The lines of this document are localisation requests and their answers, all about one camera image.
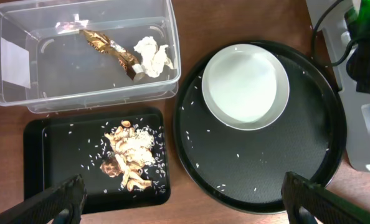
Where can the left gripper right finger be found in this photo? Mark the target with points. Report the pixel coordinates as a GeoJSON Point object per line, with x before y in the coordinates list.
{"type": "Point", "coordinates": [306, 202]}

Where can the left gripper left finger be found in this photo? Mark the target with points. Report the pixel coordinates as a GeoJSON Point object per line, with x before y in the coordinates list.
{"type": "Point", "coordinates": [62, 203]}

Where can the food scraps and rice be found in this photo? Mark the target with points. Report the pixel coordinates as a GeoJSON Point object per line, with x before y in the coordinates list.
{"type": "Point", "coordinates": [131, 151]}

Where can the gold candy wrapper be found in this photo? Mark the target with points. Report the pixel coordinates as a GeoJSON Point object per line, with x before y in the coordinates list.
{"type": "Point", "coordinates": [103, 44]}

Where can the grey ceramic plate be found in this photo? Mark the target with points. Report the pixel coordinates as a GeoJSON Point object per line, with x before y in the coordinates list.
{"type": "Point", "coordinates": [245, 87]}

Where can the white tissue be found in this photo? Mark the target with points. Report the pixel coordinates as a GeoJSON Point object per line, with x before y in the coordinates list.
{"type": "Point", "coordinates": [154, 57]}

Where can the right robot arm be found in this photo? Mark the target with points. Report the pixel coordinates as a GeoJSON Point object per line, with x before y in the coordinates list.
{"type": "Point", "coordinates": [358, 65]}

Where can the grey dishwasher rack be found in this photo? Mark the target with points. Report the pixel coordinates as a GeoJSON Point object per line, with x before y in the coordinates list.
{"type": "Point", "coordinates": [337, 37]}

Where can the black rectangular tray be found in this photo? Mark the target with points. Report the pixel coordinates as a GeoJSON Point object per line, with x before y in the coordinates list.
{"type": "Point", "coordinates": [57, 148]}

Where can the round black serving tray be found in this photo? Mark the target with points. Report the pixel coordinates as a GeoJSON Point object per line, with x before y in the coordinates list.
{"type": "Point", "coordinates": [245, 170]}

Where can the clear plastic storage bin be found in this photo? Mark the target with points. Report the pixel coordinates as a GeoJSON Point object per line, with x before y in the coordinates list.
{"type": "Point", "coordinates": [47, 65]}

